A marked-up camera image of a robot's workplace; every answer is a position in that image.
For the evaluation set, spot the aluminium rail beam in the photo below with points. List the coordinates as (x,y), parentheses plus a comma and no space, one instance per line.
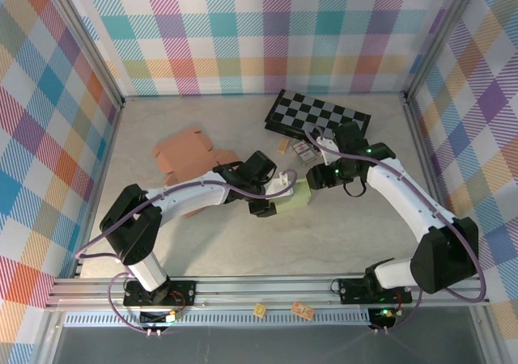
(263,291)

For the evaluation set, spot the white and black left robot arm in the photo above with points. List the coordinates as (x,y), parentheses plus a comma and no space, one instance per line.
(129,230)

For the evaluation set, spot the small yellow tag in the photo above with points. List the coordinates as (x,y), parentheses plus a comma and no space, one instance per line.
(259,310)

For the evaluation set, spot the small wooden block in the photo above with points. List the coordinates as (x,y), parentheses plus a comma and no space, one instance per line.
(283,145)

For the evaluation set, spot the playing card box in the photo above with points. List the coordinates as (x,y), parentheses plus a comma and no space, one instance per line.
(303,153)

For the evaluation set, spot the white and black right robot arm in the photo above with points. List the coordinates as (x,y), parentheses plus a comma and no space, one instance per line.
(441,259)

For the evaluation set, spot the black connector board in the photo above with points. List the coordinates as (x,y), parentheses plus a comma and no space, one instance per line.
(158,318)
(382,319)

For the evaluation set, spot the orange cardboard box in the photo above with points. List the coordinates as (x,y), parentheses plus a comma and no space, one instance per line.
(182,153)

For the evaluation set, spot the black folding chessboard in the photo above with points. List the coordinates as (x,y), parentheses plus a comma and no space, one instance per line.
(307,111)

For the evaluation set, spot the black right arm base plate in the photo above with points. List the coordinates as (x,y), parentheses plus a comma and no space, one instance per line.
(352,291)

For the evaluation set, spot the aluminium frame post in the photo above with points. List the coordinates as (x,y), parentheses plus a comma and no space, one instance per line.
(81,42)
(441,36)

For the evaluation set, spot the small orange card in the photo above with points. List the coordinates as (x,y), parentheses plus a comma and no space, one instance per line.
(302,310)

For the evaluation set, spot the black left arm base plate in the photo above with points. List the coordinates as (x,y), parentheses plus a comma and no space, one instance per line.
(182,293)

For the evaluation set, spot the green paper box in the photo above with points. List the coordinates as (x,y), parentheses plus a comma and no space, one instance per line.
(297,198)

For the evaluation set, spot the aluminium side rail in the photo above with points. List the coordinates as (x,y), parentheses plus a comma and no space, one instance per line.
(429,178)
(98,186)

